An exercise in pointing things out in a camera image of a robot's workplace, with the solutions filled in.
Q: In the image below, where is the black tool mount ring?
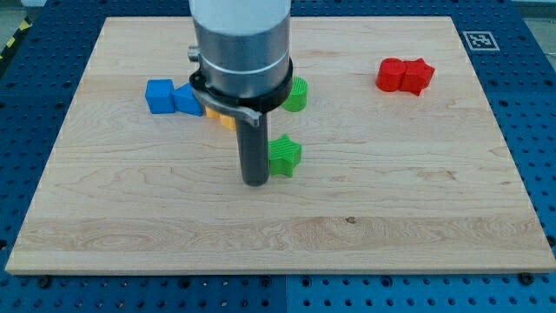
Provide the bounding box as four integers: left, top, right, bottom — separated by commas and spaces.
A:
189, 57, 294, 127

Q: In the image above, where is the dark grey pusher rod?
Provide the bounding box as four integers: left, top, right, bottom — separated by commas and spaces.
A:
235, 114, 269, 187

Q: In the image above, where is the green circle block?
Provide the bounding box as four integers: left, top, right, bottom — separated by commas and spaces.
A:
282, 77, 308, 112

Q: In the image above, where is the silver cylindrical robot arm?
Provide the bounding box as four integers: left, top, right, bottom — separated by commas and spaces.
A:
188, 0, 294, 186

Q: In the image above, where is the red circle block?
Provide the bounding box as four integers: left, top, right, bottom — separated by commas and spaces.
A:
375, 58, 407, 92

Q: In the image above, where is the yellow block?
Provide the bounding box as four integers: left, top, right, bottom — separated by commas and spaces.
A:
205, 107, 236, 130

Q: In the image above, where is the green star block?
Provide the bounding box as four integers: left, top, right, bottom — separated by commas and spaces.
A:
268, 134, 302, 177

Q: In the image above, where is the blue triangle block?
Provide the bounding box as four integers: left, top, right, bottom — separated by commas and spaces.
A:
172, 83, 203, 117

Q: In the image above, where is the blue cube block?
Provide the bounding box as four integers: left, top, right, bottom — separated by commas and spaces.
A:
145, 79, 175, 114

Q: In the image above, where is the wooden board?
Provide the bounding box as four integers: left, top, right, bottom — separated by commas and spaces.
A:
6, 17, 555, 276

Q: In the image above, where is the red star block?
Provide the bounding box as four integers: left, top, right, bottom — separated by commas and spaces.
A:
398, 58, 435, 97

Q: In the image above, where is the white fiducial marker tag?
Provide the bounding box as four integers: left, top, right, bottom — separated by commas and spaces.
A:
463, 30, 500, 51

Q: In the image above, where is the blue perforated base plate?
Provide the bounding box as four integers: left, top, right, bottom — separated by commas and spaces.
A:
1, 0, 555, 312

